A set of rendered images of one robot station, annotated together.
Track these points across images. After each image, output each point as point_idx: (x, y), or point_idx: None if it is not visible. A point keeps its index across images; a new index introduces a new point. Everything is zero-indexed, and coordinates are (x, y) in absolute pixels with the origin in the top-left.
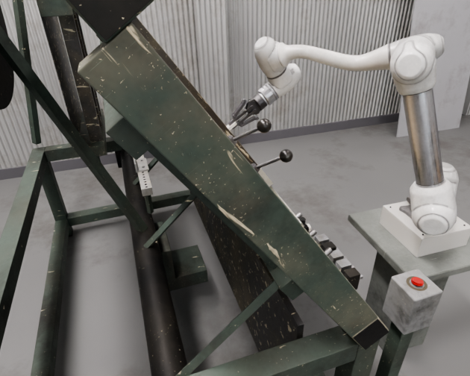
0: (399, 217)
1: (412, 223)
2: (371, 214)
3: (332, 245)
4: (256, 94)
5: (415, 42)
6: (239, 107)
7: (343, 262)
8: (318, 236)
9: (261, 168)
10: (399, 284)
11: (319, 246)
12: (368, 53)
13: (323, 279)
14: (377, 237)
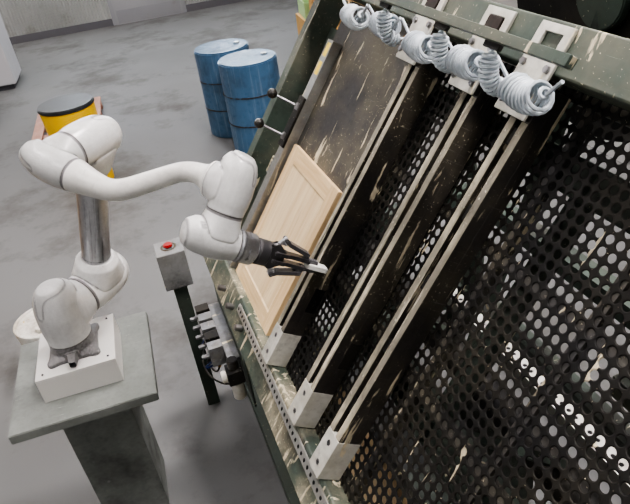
0: (110, 340)
1: (103, 332)
2: (122, 394)
3: (207, 333)
4: (264, 241)
5: (94, 115)
6: (296, 245)
7: (205, 315)
8: (217, 345)
9: (276, 332)
10: (182, 245)
11: (231, 276)
12: (97, 173)
13: None
14: (143, 356)
